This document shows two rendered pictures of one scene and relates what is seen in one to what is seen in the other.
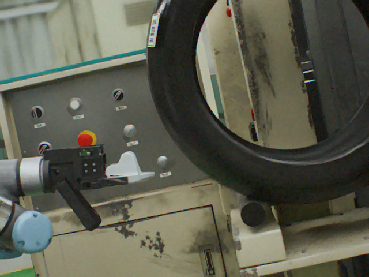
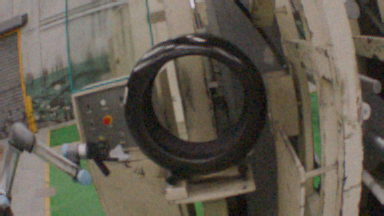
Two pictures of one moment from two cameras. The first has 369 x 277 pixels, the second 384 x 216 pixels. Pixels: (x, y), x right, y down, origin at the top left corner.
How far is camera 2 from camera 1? 0.55 m
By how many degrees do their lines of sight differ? 7
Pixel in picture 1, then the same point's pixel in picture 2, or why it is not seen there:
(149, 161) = not seen: hidden behind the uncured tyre
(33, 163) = (82, 147)
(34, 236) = (85, 180)
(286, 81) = (200, 104)
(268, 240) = (179, 191)
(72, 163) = (96, 148)
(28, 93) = (84, 96)
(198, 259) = (161, 181)
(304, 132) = (210, 130)
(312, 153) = (209, 145)
